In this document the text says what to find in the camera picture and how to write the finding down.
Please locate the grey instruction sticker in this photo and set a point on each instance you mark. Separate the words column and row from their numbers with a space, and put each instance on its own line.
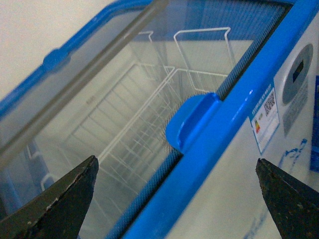
column 295, row 108

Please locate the white blue chest freezer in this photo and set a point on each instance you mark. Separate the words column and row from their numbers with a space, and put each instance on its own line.
column 213, row 191

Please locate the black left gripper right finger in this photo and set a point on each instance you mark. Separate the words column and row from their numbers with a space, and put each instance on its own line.
column 293, row 205

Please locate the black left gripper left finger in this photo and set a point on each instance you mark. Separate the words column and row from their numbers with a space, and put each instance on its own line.
column 59, row 211

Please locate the blue energy label sticker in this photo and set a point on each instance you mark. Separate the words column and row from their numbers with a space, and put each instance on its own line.
column 264, row 118

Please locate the sliding glass freezer lid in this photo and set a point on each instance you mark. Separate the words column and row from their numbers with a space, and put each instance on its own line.
column 65, row 72

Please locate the white wire freezer basket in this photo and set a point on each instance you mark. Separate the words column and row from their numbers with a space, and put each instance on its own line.
column 121, row 115

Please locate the round grey control panel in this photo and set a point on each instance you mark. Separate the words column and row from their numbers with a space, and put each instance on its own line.
column 297, row 73

